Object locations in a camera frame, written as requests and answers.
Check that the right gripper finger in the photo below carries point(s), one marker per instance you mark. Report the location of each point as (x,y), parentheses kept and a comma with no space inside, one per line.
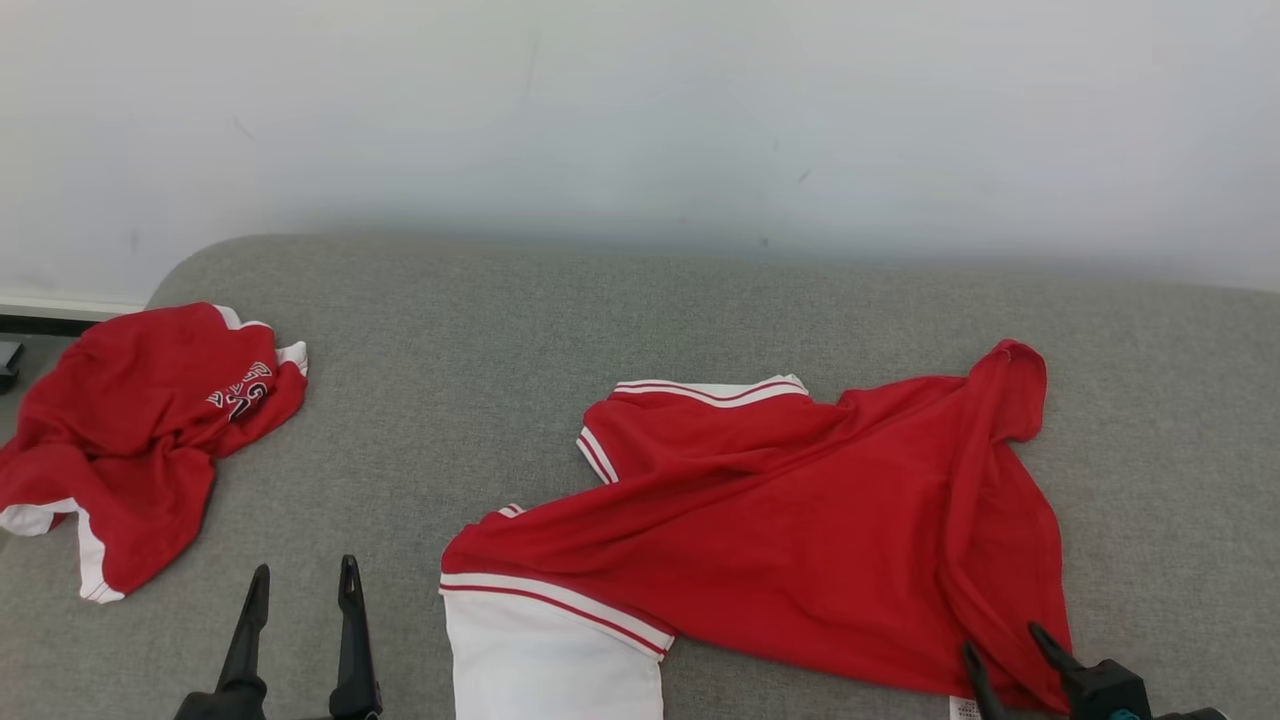
(1052,655)
(982,690)

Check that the red shorts with white trim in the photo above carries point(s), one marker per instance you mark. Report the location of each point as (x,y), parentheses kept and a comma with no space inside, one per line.
(130,430)

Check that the red jersey with white sleeves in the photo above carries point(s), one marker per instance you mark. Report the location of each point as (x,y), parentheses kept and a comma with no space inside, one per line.
(800,520)

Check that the white skirting board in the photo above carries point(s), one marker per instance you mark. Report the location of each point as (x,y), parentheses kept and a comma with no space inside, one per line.
(60,306)

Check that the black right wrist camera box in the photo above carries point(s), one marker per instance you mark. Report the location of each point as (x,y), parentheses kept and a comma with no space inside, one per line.
(1105,690)

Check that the dark grey floor object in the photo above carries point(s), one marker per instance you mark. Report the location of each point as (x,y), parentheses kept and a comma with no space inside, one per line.
(8,365)

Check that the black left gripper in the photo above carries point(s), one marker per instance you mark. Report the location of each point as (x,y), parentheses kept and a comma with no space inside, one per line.
(225,706)

